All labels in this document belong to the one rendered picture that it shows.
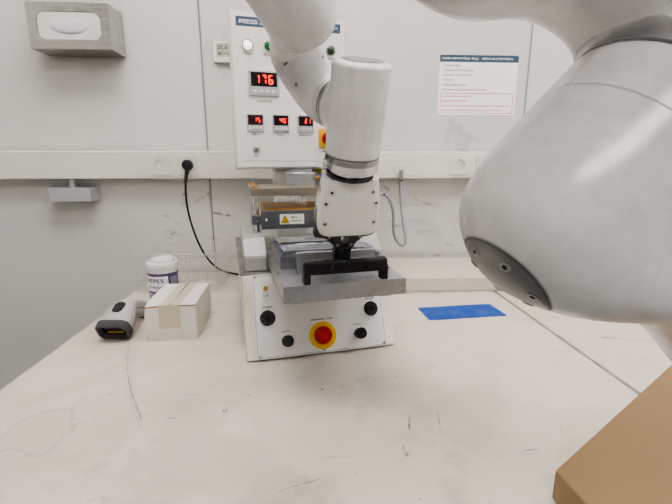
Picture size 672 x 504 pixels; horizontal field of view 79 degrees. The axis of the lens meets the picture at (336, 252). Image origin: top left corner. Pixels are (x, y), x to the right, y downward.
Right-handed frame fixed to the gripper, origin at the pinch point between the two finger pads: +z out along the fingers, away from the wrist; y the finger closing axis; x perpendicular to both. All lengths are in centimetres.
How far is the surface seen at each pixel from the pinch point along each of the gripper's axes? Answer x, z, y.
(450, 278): 37, 37, 51
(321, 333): 6.5, 25.2, -0.4
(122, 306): 29, 30, -45
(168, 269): 45, 31, -36
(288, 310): 11.4, 21.8, -7.1
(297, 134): 59, -4, 2
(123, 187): 98, 29, -56
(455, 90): 86, -13, 66
